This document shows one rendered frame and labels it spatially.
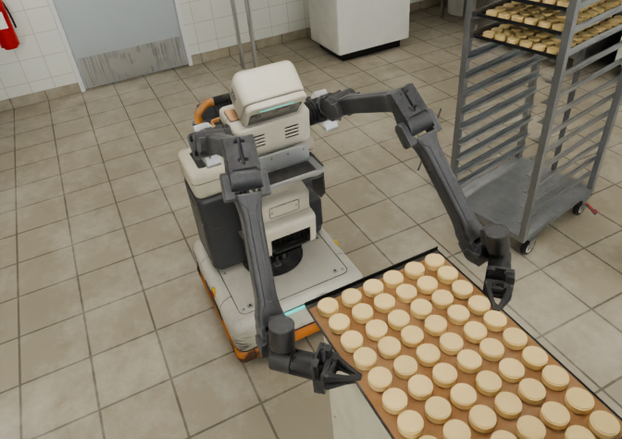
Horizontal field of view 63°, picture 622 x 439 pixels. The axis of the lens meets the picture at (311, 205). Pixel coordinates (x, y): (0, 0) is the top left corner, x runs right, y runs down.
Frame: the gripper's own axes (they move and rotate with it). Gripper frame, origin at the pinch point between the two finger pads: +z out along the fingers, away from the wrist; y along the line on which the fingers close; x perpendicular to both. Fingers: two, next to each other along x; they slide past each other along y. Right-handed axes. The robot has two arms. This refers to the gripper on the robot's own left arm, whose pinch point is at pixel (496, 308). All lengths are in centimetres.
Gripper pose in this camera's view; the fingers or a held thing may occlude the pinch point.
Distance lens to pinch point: 129.9
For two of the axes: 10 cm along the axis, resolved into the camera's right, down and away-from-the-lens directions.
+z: -3.2, 5.9, -7.4
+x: -9.4, -1.3, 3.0
